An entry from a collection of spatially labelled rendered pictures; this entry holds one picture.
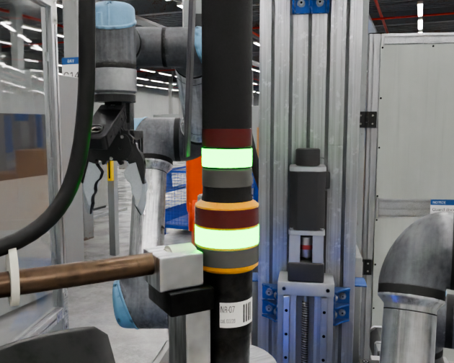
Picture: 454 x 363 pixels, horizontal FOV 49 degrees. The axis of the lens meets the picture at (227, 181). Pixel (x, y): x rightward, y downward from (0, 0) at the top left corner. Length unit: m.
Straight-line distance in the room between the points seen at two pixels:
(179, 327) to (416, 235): 0.51
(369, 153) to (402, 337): 1.46
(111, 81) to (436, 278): 0.59
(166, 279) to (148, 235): 0.92
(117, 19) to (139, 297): 0.62
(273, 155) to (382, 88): 0.97
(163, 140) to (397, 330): 0.76
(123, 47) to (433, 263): 0.59
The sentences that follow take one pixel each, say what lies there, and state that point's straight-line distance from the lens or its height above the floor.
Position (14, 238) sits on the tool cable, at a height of 1.57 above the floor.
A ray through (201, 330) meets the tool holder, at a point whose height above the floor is 1.50.
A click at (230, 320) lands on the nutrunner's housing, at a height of 1.50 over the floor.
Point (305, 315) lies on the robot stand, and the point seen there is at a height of 1.16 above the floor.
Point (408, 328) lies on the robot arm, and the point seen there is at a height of 1.34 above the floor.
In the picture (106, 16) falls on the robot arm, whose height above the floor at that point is 1.81.
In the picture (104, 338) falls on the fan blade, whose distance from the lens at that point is 0.50.
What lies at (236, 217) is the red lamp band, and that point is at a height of 1.57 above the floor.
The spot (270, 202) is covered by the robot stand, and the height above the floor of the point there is 1.43.
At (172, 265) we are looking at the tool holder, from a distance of 0.31.
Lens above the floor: 1.63
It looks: 6 degrees down
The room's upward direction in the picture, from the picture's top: straight up
